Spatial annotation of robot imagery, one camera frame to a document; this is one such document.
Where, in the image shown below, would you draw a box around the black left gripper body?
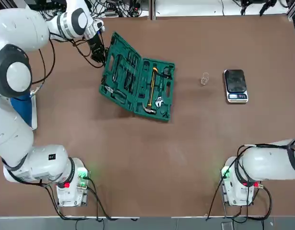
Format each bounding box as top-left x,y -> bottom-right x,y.
86,35 -> 106,56

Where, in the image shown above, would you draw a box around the green plastic toolbox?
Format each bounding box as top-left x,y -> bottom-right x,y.
98,31 -> 176,123

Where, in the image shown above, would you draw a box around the small clear measuring cup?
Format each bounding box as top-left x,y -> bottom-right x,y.
200,72 -> 210,86

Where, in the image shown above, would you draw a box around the digital kitchen scale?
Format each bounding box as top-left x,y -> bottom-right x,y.
223,69 -> 248,104

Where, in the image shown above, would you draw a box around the grey black tape measure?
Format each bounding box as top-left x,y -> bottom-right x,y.
162,68 -> 175,80

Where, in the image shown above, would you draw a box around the silver adjustable wrench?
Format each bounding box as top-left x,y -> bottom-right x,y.
154,95 -> 165,108

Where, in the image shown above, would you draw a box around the white box with blue pad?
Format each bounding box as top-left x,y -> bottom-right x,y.
10,92 -> 38,131

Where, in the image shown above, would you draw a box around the white side table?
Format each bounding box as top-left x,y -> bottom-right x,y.
154,0 -> 289,17

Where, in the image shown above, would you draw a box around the black handled screwdriver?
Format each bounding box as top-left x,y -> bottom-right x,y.
122,51 -> 133,80
127,59 -> 138,93
122,56 -> 135,89
128,54 -> 138,82

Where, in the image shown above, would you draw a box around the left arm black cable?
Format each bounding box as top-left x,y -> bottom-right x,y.
31,32 -> 107,87

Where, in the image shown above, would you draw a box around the black cable bundle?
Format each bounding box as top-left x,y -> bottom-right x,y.
86,0 -> 150,18

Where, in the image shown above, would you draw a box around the black green handled pliers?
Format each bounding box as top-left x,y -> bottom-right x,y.
103,85 -> 127,103

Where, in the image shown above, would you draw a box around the aluminium frame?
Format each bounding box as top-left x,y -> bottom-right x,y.
286,0 -> 295,46
149,0 -> 157,20

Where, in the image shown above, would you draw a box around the yellow handled claw hammer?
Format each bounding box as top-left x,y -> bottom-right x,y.
138,67 -> 159,115

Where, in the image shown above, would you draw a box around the black base cable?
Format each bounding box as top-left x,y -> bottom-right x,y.
40,177 -> 140,221
206,143 -> 272,221

